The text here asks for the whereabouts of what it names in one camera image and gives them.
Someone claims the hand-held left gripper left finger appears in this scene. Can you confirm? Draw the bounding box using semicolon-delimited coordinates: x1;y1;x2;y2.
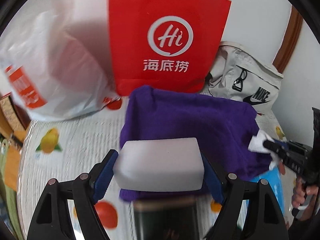
26;149;119;240

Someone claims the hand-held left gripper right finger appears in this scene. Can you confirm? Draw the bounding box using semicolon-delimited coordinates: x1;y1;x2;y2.
201;154;292;240

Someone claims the white cloth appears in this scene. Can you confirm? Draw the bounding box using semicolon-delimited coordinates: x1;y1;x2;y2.
247;129;279;171

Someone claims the blue box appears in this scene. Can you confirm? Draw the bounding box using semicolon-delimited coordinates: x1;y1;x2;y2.
246;166;287;220

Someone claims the white foam block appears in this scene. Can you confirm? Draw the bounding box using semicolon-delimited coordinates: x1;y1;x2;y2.
113;137;206;192

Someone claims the dark green box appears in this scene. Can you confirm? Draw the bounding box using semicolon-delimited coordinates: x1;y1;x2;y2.
132;196;224;240

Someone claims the person's right hand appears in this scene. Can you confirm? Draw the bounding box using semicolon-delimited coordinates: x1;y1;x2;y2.
291;176;320;214

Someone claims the fruit-printed bed sheet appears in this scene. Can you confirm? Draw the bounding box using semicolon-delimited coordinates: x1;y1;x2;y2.
17;96;300;240

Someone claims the grey sling bag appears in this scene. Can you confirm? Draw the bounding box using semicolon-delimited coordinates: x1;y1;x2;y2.
206;41;284;113

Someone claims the purple knitted cloth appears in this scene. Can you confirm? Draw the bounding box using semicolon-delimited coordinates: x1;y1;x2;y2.
118;85;274;202

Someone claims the orange paper bag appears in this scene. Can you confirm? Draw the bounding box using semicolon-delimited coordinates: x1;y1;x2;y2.
3;146;25;192

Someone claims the light green cloth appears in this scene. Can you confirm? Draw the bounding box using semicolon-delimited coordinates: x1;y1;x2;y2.
0;140;23;240

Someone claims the brown cardboard box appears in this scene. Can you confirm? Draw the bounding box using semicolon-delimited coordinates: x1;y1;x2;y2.
0;94;28;140

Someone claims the white plastic shopping bag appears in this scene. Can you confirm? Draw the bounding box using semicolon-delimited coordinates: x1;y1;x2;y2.
0;0;123;121

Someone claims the red shopping bag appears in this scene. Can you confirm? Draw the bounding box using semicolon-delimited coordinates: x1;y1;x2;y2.
108;0;232;97

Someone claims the wooden door frame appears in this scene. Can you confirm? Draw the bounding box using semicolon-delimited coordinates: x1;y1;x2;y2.
272;5;303;73

